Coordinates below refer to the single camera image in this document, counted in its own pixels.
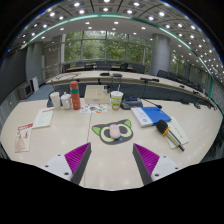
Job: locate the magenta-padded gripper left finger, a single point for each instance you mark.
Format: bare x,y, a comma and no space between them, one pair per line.
56,165

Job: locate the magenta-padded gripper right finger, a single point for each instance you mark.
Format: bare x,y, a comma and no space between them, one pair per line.
165,165

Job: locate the cat-shaped grey green mouse pad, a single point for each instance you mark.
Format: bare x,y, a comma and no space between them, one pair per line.
101,135

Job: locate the pale green paper sheet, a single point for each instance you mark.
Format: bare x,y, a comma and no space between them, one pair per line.
180,131

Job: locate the black handheld microphone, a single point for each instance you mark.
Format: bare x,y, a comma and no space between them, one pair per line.
162,126

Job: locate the red and white brochure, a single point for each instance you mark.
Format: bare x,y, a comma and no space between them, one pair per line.
23,136

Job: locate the white printed paper sheet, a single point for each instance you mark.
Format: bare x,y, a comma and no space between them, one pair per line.
43,117

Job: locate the blue and white book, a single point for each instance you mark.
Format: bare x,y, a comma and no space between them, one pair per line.
151,116

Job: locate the white lidded mug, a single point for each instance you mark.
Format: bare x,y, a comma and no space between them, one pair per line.
66,101

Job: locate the colourful sticker sheet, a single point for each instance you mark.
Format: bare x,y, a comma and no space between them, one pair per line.
94,108

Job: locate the red drink bottle green band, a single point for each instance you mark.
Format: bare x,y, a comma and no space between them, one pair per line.
75,98

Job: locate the beige cardboard tray box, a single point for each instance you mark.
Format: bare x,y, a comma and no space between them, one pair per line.
96,95

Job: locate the printed paper cup with straw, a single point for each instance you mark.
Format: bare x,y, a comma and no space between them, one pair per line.
116,100

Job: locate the white standing panel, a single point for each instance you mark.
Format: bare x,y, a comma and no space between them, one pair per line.
34,83

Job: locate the long curved conference desk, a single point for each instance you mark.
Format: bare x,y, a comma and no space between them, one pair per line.
126,77

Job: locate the black office chairs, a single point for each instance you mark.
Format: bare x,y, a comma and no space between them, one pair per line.
138,69

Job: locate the round ceiling lights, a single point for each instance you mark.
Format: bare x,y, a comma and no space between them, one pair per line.
115,22

